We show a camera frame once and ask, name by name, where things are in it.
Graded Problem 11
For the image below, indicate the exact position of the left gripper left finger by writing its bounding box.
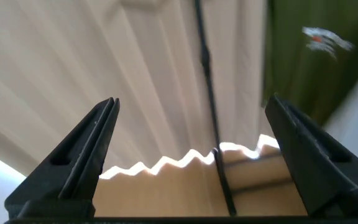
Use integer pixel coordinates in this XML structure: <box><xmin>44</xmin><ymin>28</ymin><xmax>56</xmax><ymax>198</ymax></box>
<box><xmin>4</xmin><ymin>96</ymin><xmax>121</xmax><ymax>219</ymax></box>

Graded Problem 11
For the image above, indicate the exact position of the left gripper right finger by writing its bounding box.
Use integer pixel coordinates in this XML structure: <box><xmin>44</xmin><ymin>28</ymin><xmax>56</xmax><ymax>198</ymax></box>
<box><xmin>264</xmin><ymin>93</ymin><xmax>358</xmax><ymax>216</ymax></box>

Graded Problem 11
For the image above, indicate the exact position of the green shirt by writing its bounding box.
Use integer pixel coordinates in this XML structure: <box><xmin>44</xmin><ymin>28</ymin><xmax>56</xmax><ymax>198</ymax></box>
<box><xmin>261</xmin><ymin>0</ymin><xmax>358</xmax><ymax>125</ymax></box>

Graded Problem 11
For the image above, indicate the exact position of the black clothes rack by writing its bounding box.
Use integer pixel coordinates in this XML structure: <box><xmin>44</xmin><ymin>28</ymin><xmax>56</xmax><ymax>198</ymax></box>
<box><xmin>193</xmin><ymin>0</ymin><xmax>295</xmax><ymax>217</ymax></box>

